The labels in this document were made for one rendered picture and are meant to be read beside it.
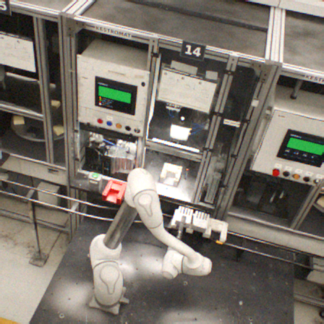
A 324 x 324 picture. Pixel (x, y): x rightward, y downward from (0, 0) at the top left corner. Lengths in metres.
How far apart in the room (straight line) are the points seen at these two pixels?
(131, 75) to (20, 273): 1.94
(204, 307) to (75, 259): 0.87
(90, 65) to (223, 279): 1.58
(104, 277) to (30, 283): 1.22
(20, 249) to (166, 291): 1.49
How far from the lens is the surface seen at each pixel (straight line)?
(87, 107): 2.47
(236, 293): 2.71
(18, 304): 3.36
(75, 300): 2.56
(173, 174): 2.87
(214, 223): 2.74
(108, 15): 2.35
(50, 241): 3.63
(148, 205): 1.91
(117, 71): 2.26
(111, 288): 2.34
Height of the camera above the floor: 2.94
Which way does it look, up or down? 43 degrees down
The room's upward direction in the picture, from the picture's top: 10 degrees clockwise
